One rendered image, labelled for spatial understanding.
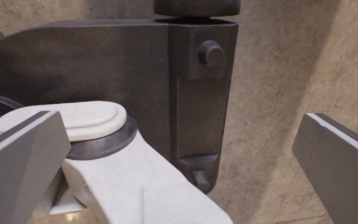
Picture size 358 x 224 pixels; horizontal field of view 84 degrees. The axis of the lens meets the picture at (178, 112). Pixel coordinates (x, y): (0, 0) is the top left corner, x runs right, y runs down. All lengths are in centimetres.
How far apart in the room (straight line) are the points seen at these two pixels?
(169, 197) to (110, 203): 7
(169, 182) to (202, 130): 27
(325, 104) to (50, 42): 97
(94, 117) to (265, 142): 75
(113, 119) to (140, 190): 13
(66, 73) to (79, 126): 16
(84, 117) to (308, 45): 73
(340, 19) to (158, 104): 67
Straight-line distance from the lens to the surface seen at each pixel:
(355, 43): 98
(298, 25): 80
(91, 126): 35
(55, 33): 47
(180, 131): 52
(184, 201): 25
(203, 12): 43
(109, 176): 31
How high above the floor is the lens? 61
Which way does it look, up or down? 59 degrees down
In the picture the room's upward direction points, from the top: 158 degrees clockwise
